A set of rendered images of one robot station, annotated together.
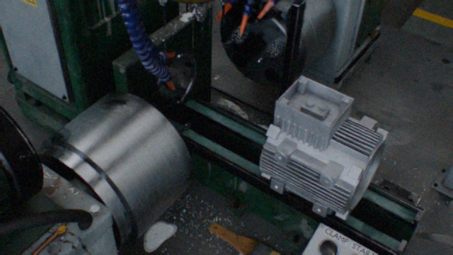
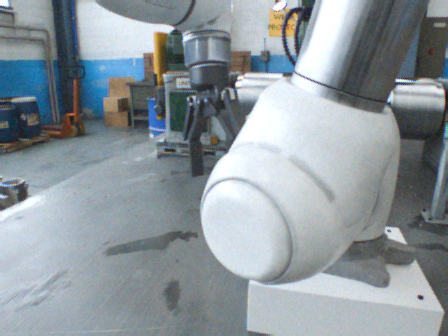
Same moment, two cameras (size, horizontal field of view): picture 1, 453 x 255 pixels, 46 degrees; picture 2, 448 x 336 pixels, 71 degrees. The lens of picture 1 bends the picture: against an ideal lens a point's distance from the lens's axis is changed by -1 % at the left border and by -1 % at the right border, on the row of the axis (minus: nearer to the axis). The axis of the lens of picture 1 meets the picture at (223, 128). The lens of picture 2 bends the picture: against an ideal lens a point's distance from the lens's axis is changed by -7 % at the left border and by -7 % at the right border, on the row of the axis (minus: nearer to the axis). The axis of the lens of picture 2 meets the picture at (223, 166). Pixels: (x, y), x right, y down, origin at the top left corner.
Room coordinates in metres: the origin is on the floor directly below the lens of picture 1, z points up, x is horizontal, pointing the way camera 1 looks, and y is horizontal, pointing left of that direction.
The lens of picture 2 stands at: (0.06, -1.16, 1.20)
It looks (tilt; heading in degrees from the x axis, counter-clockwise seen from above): 17 degrees down; 72
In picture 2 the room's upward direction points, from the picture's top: straight up
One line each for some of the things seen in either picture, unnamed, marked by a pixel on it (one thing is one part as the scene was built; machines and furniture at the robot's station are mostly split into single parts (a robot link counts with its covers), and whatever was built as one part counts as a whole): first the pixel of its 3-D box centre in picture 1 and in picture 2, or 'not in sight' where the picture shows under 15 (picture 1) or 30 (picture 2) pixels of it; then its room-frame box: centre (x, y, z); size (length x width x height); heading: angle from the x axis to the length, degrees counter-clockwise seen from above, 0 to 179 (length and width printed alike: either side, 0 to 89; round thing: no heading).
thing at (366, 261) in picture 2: not in sight; (348, 238); (0.42, -0.74, 0.91); 0.22 x 0.18 x 0.06; 138
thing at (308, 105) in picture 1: (313, 113); not in sight; (0.79, -0.18, 1.11); 0.12 x 0.11 x 0.07; 56
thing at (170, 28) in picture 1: (157, 85); not in sight; (1.02, 0.17, 0.97); 0.30 x 0.11 x 0.34; 146
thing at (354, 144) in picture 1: (323, 154); not in sight; (0.76, -0.21, 1.01); 0.20 x 0.19 x 0.19; 56
